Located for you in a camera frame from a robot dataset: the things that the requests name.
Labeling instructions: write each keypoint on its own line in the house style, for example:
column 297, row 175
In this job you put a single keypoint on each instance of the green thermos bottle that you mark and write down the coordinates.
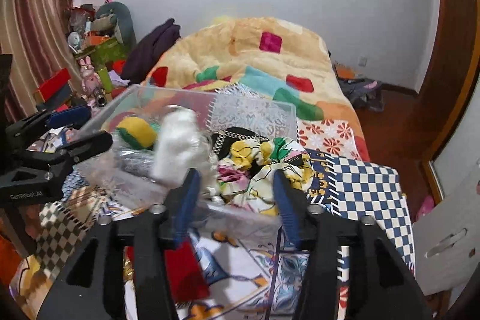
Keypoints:
column 105, row 79

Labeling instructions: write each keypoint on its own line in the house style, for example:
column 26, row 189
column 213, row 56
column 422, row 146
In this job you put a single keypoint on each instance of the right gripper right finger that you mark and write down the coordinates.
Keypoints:
column 288, row 208

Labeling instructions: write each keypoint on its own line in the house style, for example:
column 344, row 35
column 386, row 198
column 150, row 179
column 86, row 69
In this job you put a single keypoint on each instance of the patterned bed sheet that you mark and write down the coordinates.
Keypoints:
column 246, row 271

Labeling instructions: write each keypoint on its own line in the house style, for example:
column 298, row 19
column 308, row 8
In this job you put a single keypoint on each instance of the colourful patchwork blanket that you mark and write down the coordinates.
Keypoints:
column 280, row 61

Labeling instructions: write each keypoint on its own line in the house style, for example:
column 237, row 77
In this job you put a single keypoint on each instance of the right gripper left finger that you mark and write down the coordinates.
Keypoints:
column 187, row 198

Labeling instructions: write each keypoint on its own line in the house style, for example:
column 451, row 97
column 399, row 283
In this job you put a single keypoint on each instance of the pink rabbit plush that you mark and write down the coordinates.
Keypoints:
column 90, row 80

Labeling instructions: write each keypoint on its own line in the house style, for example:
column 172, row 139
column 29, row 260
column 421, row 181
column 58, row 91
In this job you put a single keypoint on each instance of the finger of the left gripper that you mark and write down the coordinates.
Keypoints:
column 88, row 146
column 75, row 117

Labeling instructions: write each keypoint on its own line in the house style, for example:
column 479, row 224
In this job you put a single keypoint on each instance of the grey neck pillow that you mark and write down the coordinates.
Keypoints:
column 120, row 17

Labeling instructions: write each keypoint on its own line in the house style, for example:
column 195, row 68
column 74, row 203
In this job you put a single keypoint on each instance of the red box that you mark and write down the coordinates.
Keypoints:
column 49, row 87

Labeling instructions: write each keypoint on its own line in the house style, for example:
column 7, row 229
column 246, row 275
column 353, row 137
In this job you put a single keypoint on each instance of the brown wooden door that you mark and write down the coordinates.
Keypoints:
column 450, row 77

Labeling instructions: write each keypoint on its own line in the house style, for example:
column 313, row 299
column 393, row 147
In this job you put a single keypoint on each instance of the striped brown curtain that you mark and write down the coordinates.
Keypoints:
column 34, row 33

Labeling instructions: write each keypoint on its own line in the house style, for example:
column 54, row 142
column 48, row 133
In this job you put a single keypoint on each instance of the clear plastic storage box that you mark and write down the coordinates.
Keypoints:
column 125, row 171

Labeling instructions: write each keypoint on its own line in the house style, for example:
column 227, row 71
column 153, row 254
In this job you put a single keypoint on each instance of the yellow green sponge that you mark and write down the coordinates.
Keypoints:
column 137, row 132

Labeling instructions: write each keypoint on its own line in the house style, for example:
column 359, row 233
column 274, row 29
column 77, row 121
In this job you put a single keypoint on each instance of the green cardboard box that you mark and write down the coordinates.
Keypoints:
column 108, row 51

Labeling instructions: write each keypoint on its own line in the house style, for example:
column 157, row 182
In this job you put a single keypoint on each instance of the dark purple garment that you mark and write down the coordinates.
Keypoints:
column 148, row 51

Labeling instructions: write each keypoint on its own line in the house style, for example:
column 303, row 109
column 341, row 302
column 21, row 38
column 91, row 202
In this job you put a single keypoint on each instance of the floral fabric scrunchie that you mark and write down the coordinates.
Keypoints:
column 245, row 175

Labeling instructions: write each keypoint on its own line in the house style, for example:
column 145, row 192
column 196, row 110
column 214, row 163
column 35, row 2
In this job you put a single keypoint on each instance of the red felt pouch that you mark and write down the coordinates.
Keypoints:
column 184, row 275

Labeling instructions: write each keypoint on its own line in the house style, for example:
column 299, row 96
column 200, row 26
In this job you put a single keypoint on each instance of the white drawstring pouch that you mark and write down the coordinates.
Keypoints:
column 176, row 147

